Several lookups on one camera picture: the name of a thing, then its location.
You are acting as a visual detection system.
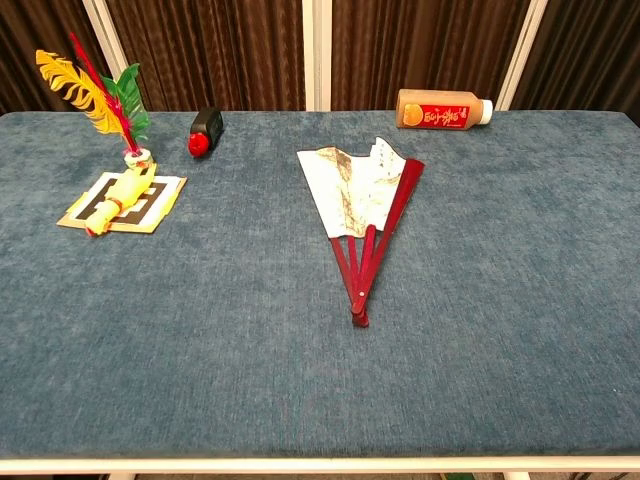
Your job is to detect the red-ribbed paper folding fan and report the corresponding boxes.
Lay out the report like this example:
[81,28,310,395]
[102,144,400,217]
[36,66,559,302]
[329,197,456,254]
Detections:
[296,135,426,330]

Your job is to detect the blue fabric table cover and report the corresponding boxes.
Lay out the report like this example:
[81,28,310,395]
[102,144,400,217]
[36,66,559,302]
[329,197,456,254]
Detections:
[0,110,640,459]

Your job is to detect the black ink bottle red cap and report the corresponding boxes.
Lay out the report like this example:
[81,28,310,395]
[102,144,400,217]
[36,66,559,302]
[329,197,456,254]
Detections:
[187,106,225,160]

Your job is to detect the cardboard black white marker card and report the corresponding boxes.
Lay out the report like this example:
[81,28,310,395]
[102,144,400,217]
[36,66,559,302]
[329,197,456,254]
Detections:
[56,171,188,235]

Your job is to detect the brown drink bottle red label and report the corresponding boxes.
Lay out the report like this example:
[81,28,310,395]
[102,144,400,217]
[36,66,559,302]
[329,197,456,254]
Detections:
[396,88,495,131]

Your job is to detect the yellow rolled paper scroll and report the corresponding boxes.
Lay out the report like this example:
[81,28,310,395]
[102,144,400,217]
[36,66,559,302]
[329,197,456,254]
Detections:
[83,162,157,239]

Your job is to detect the brown pleated partition panel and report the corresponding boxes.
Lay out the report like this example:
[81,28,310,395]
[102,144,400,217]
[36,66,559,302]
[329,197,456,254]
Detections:
[104,0,307,112]
[330,0,530,112]
[509,0,640,126]
[0,0,109,116]

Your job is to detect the colourful feather shuttlecock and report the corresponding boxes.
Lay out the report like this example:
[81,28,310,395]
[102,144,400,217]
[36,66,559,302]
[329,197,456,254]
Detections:
[34,32,157,169]

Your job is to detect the white partition post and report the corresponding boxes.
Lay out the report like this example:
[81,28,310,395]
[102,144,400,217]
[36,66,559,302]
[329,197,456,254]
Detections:
[302,0,335,112]
[82,0,151,112]
[494,0,550,112]

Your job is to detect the white table frame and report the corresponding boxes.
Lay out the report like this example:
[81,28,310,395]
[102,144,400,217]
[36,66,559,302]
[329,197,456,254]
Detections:
[0,454,640,480]

